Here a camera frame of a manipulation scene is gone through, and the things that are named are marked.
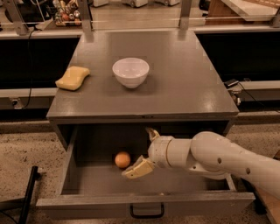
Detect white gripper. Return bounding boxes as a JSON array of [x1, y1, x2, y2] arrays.
[[122, 127, 173, 179]]

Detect orange fruit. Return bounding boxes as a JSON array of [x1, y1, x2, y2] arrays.
[[115, 151, 130, 169]]

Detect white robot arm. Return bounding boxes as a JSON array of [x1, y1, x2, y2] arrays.
[[122, 128, 280, 199]]

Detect grey open top drawer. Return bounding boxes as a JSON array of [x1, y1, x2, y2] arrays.
[[37, 125, 255, 220]]

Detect grey cabinet counter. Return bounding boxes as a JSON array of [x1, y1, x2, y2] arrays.
[[47, 30, 239, 146]]

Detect white ceramic bowl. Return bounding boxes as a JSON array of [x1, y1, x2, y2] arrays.
[[112, 58, 150, 88]]

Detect yellow sponge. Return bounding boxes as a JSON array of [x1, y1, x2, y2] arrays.
[[55, 66, 90, 91]]

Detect small black device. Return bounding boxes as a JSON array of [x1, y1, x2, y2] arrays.
[[224, 79, 239, 88]]

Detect black metal leg left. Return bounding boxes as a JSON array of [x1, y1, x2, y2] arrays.
[[18, 166, 40, 224]]

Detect brown cardboard box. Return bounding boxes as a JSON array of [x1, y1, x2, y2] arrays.
[[256, 188, 280, 224]]

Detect basket of colourful items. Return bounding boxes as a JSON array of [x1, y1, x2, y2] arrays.
[[52, 0, 81, 27]]

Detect black drawer handle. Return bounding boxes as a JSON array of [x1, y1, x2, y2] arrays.
[[129, 203, 165, 219]]

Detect black hanging cable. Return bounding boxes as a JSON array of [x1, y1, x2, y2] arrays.
[[22, 29, 37, 109]]

